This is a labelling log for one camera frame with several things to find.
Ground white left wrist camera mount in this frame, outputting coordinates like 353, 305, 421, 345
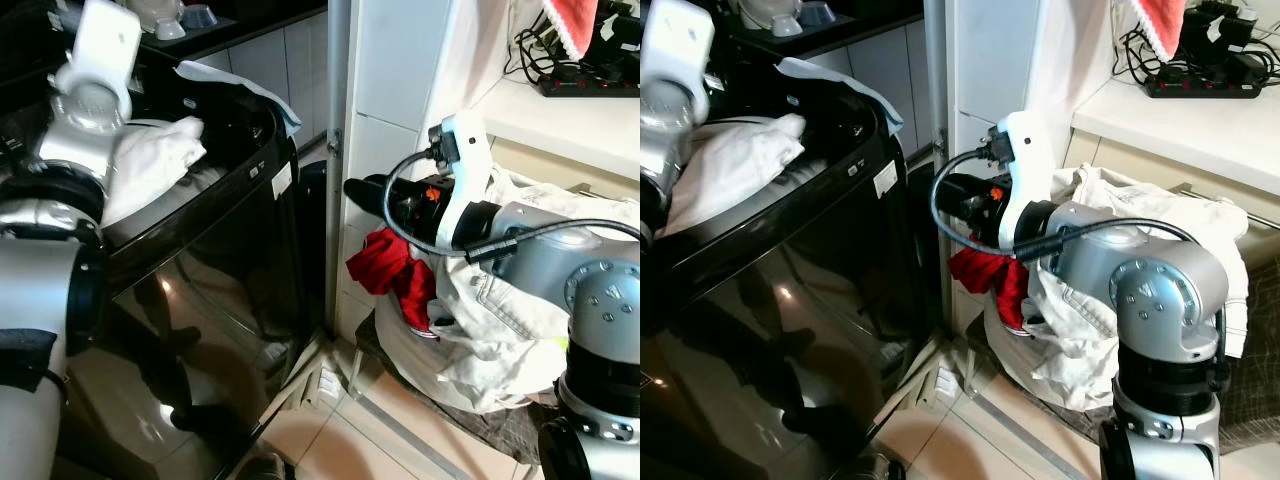
640, 0, 715, 106
55, 0, 143, 126

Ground black power strip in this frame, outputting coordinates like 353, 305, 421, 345
539, 68, 641, 99
1144, 73, 1263, 100

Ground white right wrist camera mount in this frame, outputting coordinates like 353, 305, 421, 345
427, 110, 494, 253
994, 110, 1058, 258

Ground black top-load washing machine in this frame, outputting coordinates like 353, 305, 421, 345
640, 55, 949, 480
0, 40, 333, 480

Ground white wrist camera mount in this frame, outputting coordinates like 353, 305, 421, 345
55, 0, 143, 126
640, 0, 715, 106
994, 110, 1058, 258
427, 110, 494, 253

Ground black counter shelf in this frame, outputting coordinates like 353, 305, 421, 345
725, 0, 927, 53
140, 0, 329, 63

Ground red garment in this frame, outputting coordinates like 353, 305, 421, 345
346, 227, 439, 333
948, 245, 1033, 333

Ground black power adapters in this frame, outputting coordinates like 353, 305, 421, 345
592, 0, 641, 79
1182, 0, 1267, 81

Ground white cabinet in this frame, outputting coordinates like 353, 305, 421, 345
925, 0, 1280, 341
330, 0, 641, 346

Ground red towel with white trim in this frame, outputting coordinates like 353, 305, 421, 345
1131, 0, 1189, 60
543, 0, 601, 58

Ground white round jar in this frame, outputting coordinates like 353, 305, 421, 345
128, 0, 187, 31
735, 0, 793, 31

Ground black tangled power cables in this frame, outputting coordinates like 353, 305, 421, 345
512, 14, 563, 83
1114, 22, 1166, 83

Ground light blue cloth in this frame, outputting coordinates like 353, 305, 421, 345
175, 60, 302, 138
777, 57, 904, 133

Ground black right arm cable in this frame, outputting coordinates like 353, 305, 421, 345
930, 148, 1241, 263
380, 148, 641, 263

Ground white cloth garment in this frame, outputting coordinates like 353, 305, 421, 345
663, 112, 808, 238
98, 117, 209, 228

